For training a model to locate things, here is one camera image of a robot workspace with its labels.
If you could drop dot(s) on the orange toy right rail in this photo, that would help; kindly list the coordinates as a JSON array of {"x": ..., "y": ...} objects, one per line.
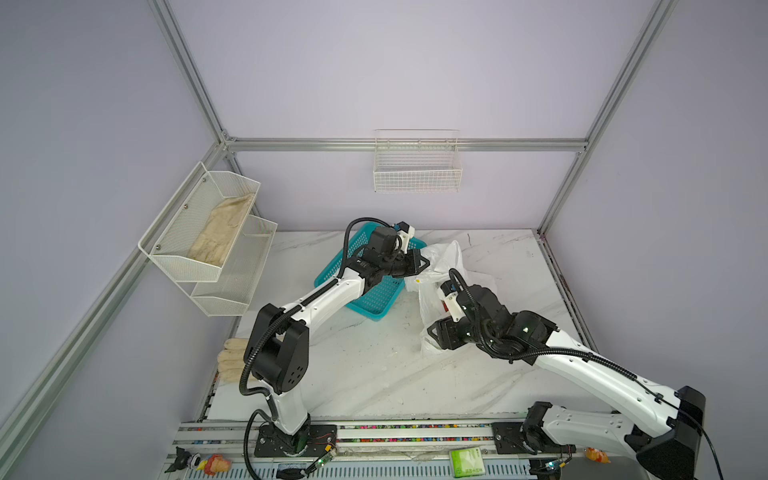
[{"x": 597, "y": 455}]

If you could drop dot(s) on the lower white mesh shelf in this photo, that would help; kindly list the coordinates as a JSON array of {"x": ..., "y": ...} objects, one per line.
[{"x": 232, "y": 294}]

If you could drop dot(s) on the beige glove on table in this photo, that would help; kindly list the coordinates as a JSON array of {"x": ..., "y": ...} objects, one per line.
[{"x": 230, "y": 360}]

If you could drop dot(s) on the green small box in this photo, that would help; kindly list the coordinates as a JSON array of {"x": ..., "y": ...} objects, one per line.
[{"x": 467, "y": 462}]

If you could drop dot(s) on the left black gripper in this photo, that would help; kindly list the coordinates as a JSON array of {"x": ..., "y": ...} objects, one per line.
[{"x": 413, "y": 256}]

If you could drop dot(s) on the teal plastic basket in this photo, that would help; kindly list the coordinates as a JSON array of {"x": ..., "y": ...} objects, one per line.
[{"x": 375, "y": 288}]

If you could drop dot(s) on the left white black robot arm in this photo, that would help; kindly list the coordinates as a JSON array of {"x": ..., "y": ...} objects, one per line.
[{"x": 276, "y": 357}]

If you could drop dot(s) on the black small object left rail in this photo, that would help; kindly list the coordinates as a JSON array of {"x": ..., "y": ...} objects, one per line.
[{"x": 182, "y": 460}]

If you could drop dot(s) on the upper white mesh shelf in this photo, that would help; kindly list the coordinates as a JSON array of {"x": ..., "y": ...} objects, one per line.
[{"x": 168, "y": 242}]

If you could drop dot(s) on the orange toy rail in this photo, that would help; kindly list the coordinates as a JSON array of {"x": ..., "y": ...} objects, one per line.
[
  {"x": 597, "y": 455},
  {"x": 215, "y": 465}
]

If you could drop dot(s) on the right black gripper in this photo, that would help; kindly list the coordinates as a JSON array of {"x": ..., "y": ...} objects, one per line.
[{"x": 441, "y": 332}]

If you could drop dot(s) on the wrist white camera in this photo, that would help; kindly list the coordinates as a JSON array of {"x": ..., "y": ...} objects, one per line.
[
  {"x": 405, "y": 232},
  {"x": 448, "y": 294}
]

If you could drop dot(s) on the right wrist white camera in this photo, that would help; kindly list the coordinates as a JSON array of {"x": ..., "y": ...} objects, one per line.
[{"x": 448, "y": 294}]

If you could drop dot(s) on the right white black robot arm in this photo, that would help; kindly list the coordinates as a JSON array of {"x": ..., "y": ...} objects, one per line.
[{"x": 660, "y": 427}]

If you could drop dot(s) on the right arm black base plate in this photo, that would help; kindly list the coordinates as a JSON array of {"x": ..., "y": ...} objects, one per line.
[{"x": 507, "y": 438}]

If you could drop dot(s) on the white mesh shelf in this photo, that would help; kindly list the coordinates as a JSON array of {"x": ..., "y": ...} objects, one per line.
[
  {"x": 168, "y": 242},
  {"x": 232, "y": 294}
]

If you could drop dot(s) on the orange toy left rail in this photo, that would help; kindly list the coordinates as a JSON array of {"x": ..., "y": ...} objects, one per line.
[{"x": 215, "y": 465}]

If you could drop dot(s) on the white wire wall basket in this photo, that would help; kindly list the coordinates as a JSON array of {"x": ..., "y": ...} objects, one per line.
[{"x": 416, "y": 161}]

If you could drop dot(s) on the white plastic bag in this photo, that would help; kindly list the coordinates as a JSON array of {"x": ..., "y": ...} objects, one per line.
[{"x": 442, "y": 257}]

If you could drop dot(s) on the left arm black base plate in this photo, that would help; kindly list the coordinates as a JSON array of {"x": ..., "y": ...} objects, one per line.
[{"x": 310, "y": 441}]

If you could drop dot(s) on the aluminium mounting rail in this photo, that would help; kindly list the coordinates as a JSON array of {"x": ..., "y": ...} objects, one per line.
[{"x": 357, "y": 440}]

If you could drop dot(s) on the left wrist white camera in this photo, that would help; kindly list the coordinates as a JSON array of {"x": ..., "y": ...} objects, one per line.
[{"x": 405, "y": 232}]

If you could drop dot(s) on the beige glove in shelf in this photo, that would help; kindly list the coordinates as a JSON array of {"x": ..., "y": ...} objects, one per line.
[{"x": 214, "y": 243}]

